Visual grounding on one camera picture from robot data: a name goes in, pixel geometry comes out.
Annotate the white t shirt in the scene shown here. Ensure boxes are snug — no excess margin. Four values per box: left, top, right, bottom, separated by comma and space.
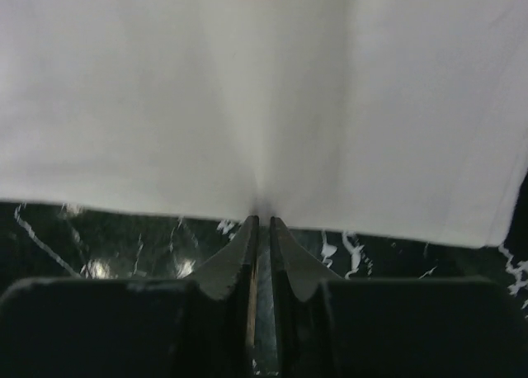
1, 0, 527, 248

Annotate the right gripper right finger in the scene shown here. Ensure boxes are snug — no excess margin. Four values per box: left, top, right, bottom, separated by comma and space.
270, 217, 339, 377

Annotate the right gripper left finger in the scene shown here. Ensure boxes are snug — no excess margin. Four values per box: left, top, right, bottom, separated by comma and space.
185, 215, 259, 377

